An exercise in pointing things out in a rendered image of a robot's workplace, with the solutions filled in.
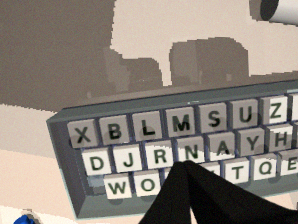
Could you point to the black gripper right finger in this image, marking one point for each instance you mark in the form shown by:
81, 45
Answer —
214, 200

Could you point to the grey keyboard with white letter keys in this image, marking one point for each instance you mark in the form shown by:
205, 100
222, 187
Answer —
114, 157

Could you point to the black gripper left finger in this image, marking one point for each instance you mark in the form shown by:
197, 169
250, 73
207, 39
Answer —
172, 204

